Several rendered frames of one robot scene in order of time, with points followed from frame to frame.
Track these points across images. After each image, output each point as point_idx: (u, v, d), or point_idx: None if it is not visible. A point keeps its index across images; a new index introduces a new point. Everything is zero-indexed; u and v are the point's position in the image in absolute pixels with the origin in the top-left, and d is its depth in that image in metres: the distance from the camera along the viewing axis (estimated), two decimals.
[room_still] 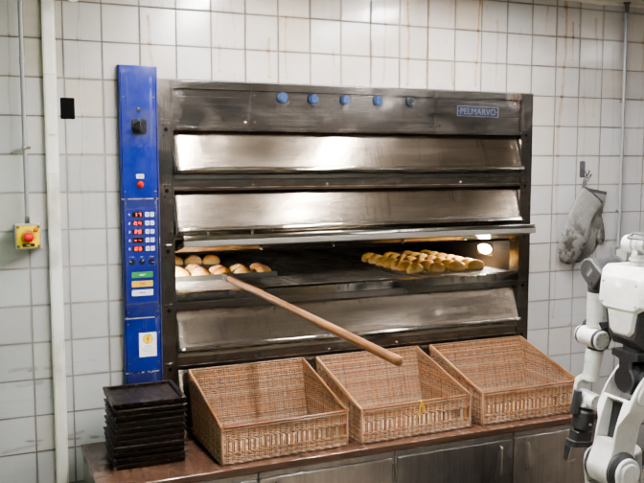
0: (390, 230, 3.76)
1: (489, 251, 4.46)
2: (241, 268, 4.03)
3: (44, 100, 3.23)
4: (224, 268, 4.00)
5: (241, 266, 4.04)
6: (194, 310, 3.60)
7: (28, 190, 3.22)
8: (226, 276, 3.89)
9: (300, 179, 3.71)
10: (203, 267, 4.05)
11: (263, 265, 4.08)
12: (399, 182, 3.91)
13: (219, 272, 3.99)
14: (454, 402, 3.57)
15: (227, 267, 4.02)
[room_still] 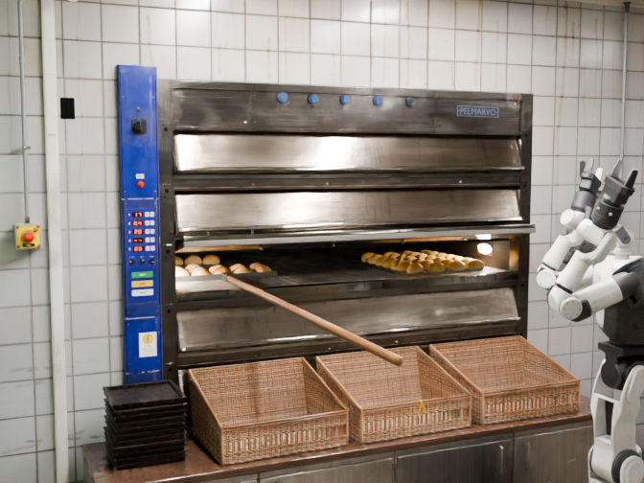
0: (390, 230, 3.76)
1: (489, 251, 4.46)
2: (241, 268, 4.03)
3: (44, 100, 3.23)
4: (224, 268, 4.00)
5: (241, 266, 4.04)
6: (194, 310, 3.60)
7: (28, 190, 3.22)
8: (226, 276, 3.89)
9: (300, 179, 3.71)
10: (203, 267, 4.05)
11: (263, 265, 4.08)
12: (399, 182, 3.91)
13: (219, 272, 3.99)
14: (454, 402, 3.57)
15: (227, 267, 4.02)
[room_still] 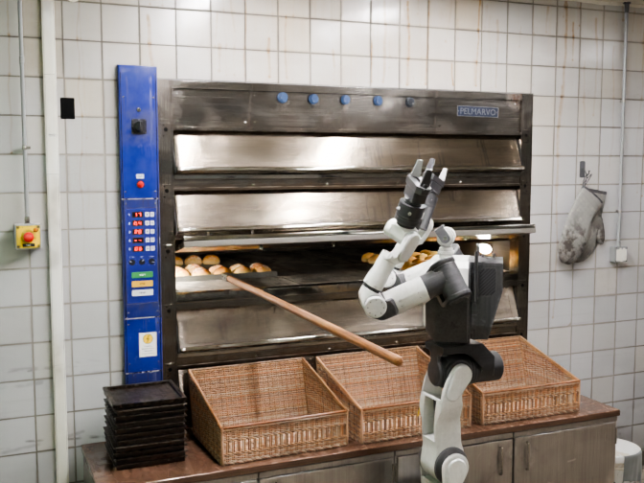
0: None
1: (489, 251, 4.46)
2: (241, 268, 4.03)
3: (44, 100, 3.23)
4: (224, 268, 4.00)
5: (241, 266, 4.04)
6: (194, 310, 3.60)
7: (28, 190, 3.22)
8: (226, 276, 3.89)
9: (300, 179, 3.71)
10: (203, 267, 4.05)
11: (263, 265, 4.08)
12: (399, 182, 3.91)
13: (219, 272, 3.99)
14: None
15: (227, 267, 4.02)
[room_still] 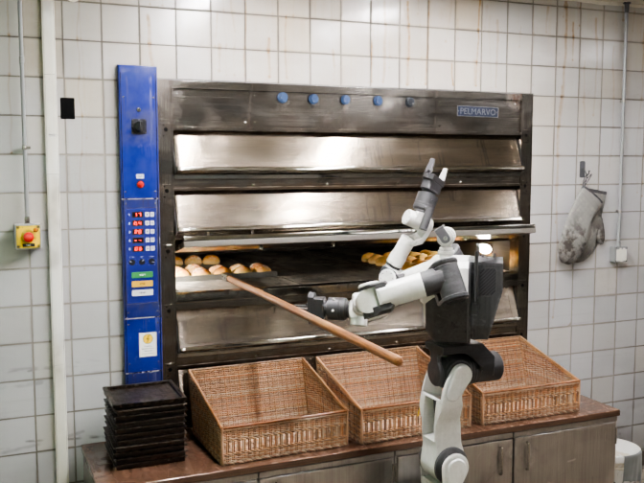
0: (390, 230, 3.76)
1: (489, 251, 4.46)
2: (241, 268, 4.03)
3: (44, 100, 3.23)
4: (224, 268, 4.00)
5: (241, 266, 4.04)
6: (194, 310, 3.60)
7: (28, 190, 3.22)
8: (226, 276, 3.89)
9: (300, 179, 3.71)
10: (203, 267, 4.05)
11: (263, 265, 4.08)
12: (399, 182, 3.91)
13: (219, 272, 3.99)
14: None
15: (227, 267, 4.02)
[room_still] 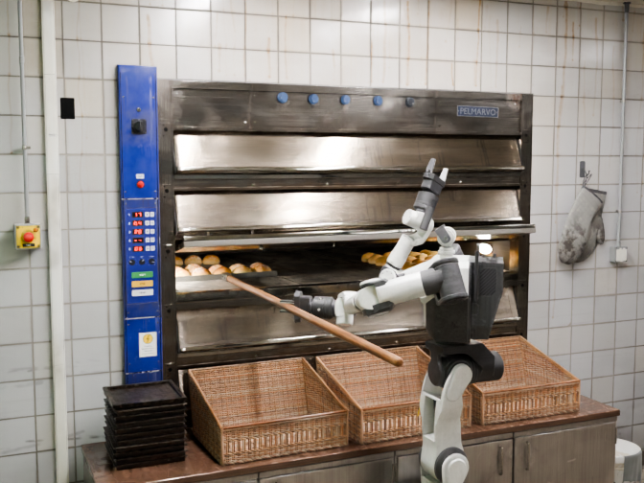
0: (390, 230, 3.76)
1: (489, 251, 4.46)
2: (241, 268, 4.03)
3: (44, 100, 3.23)
4: (224, 268, 4.00)
5: (241, 266, 4.04)
6: (194, 310, 3.60)
7: (28, 190, 3.22)
8: (226, 276, 3.89)
9: (300, 179, 3.71)
10: (203, 266, 4.05)
11: (263, 265, 4.08)
12: (399, 182, 3.91)
13: (219, 272, 3.99)
14: None
15: (227, 267, 4.02)
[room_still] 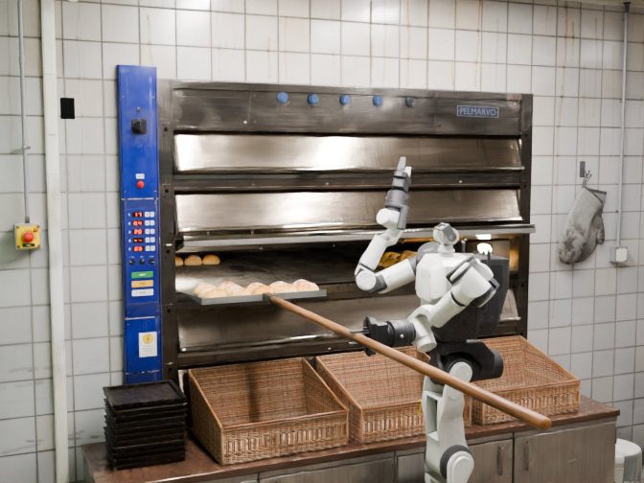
0: None
1: None
2: (286, 287, 3.44)
3: (44, 100, 3.23)
4: (265, 287, 3.41)
5: (286, 285, 3.45)
6: (194, 310, 3.60)
7: (28, 190, 3.22)
8: (269, 297, 3.30)
9: (300, 179, 3.71)
10: (240, 286, 3.45)
11: (310, 284, 3.49)
12: None
13: (260, 292, 3.39)
14: None
15: (268, 286, 3.43)
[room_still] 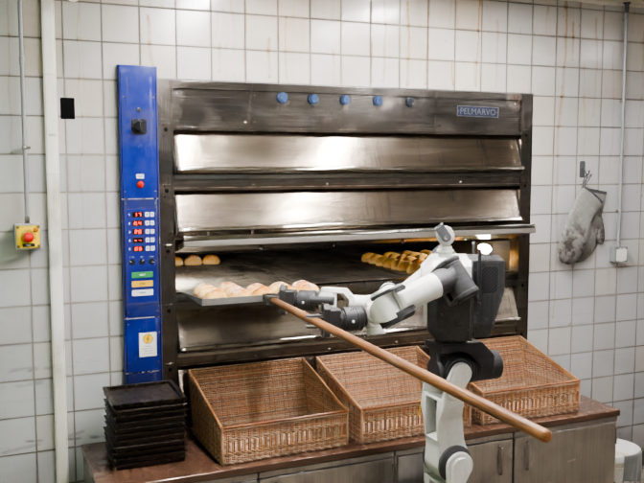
0: (390, 230, 3.76)
1: (489, 251, 4.46)
2: None
3: (44, 100, 3.23)
4: (265, 288, 3.41)
5: (286, 286, 3.45)
6: (194, 310, 3.60)
7: (28, 190, 3.22)
8: (269, 298, 3.30)
9: (300, 179, 3.71)
10: (240, 287, 3.45)
11: (310, 285, 3.49)
12: (399, 182, 3.91)
13: (260, 292, 3.39)
14: None
15: (268, 287, 3.43)
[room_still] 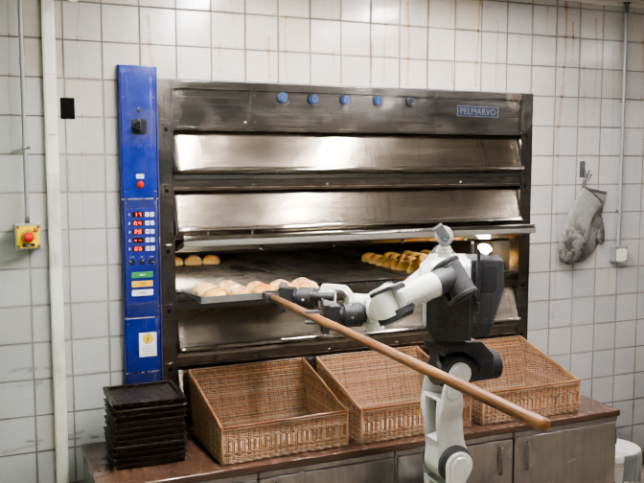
0: (390, 230, 3.76)
1: (489, 251, 4.46)
2: None
3: (44, 100, 3.23)
4: (265, 286, 3.41)
5: (285, 283, 3.45)
6: (194, 310, 3.60)
7: (28, 190, 3.22)
8: (269, 295, 3.30)
9: (300, 179, 3.71)
10: (240, 284, 3.45)
11: (310, 282, 3.49)
12: (399, 182, 3.91)
13: (260, 290, 3.39)
14: None
15: (268, 285, 3.43)
